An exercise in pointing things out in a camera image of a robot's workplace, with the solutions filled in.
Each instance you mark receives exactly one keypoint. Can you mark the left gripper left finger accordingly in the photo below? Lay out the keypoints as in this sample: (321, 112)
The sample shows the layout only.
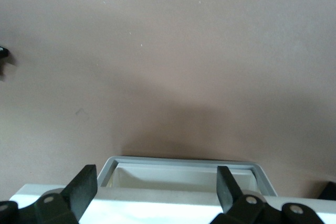
(52, 211)

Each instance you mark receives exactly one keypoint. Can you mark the white plastic drawer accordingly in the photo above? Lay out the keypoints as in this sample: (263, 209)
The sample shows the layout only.
(183, 161)

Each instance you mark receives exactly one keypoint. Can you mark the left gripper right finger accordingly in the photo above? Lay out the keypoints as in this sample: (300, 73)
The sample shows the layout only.
(246, 211)

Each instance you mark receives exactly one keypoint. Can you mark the white drawer cabinet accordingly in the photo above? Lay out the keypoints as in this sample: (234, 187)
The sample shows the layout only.
(157, 208)

